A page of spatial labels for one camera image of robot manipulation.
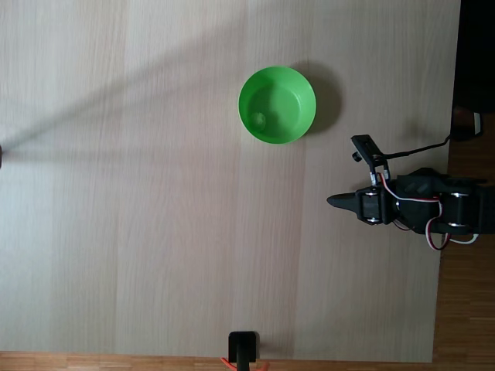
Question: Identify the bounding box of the green pompom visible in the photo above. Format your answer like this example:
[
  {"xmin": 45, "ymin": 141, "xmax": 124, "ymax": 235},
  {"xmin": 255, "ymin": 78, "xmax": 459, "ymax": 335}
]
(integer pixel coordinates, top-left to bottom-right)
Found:
[{"xmin": 249, "ymin": 111, "xmax": 268, "ymax": 131}]

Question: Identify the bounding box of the green plastic bowl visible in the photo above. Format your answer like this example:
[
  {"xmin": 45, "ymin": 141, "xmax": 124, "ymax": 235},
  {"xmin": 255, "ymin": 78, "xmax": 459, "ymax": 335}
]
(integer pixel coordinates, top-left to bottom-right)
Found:
[{"xmin": 237, "ymin": 66, "xmax": 318, "ymax": 145}]

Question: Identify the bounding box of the black object with white label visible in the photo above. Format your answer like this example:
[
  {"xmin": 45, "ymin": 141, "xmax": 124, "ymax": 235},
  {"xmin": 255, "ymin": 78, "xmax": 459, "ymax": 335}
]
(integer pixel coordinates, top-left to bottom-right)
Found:
[{"xmin": 450, "ymin": 104, "xmax": 485, "ymax": 142}]

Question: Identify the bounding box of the red and white wire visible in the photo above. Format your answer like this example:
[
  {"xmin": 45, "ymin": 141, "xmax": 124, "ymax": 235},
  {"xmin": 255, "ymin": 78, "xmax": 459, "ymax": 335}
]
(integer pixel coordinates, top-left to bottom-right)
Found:
[
  {"xmin": 425, "ymin": 218, "xmax": 480, "ymax": 251},
  {"xmin": 381, "ymin": 172, "xmax": 444, "ymax": 218}
]

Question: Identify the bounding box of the black gripper camera mount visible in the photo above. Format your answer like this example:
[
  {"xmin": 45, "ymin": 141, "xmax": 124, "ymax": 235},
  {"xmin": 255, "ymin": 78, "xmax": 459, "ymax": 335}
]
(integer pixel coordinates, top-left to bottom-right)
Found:
[{"xmin": 350, "ymin": 134, "xmax": 391, "ymax": 185}]

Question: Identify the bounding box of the black camera cable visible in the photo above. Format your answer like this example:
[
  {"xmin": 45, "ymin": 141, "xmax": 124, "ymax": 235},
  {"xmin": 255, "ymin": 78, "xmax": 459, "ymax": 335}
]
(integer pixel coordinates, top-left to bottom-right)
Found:
[{"xmin": 382, "ymin": 132, "xmax": 454, "ymax": 159}]

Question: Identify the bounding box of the black clamp with orange handles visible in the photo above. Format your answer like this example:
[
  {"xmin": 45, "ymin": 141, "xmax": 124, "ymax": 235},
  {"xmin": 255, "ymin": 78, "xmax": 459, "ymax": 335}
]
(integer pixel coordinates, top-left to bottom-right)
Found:
[{"xmin": 219, "ymin": 330, "xmax": 271, "ymax": 371}]

